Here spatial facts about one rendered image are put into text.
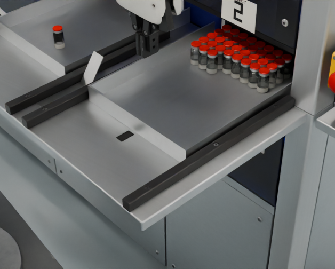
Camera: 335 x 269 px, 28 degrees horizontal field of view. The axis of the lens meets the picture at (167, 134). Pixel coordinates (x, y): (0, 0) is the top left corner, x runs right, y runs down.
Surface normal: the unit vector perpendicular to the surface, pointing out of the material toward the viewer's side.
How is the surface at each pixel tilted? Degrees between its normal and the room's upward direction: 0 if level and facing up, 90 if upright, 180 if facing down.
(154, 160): 0
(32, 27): 0
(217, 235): 90
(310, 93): 90
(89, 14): 0
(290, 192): 90
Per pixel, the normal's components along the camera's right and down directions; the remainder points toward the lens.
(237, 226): -0.73, 0.44
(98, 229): -0.01, -0.77
